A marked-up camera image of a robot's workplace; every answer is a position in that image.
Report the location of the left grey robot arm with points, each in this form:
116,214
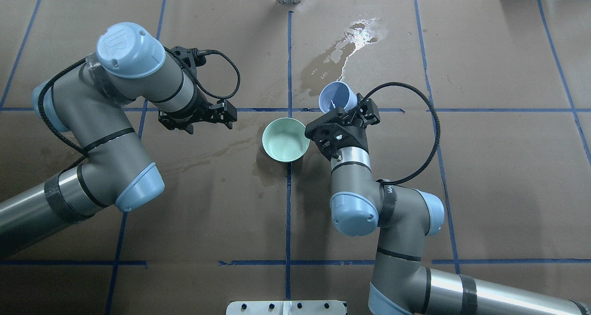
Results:
83,106

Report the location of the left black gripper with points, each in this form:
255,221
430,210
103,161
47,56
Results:
199,109

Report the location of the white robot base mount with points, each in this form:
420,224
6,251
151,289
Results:
288,307

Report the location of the light blue plastic cup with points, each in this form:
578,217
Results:
337,95

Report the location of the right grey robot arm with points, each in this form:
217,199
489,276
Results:
400,284

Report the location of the brown paper table cover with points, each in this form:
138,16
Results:
510,81

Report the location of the light green bowl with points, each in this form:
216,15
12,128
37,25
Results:
284,140

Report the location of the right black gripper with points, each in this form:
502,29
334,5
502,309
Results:
358,140

